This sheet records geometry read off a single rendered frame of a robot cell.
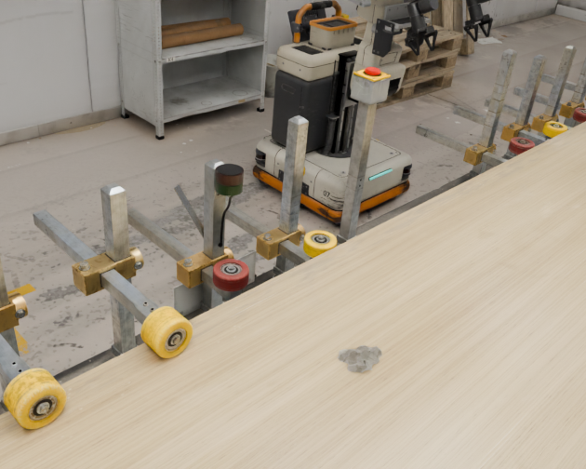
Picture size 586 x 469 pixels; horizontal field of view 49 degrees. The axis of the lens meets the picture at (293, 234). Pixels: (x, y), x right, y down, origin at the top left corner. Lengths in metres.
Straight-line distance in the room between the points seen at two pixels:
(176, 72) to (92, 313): 2.34
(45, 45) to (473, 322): 3.27
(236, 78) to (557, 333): 3.76
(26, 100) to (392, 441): 3.44
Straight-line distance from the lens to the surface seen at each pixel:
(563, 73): 2.80
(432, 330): 1.34
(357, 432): 1.12
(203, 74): 4.81
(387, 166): 3.44
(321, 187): 3.26
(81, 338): 2.64
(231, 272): 1.41
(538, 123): 2.80
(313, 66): 3.21
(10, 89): 4.12
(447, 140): 2.45
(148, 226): 1.65
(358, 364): 1.21
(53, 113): 4.28
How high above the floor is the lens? 1.74
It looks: 32 degrees down
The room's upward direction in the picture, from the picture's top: 6 degrees clockwise
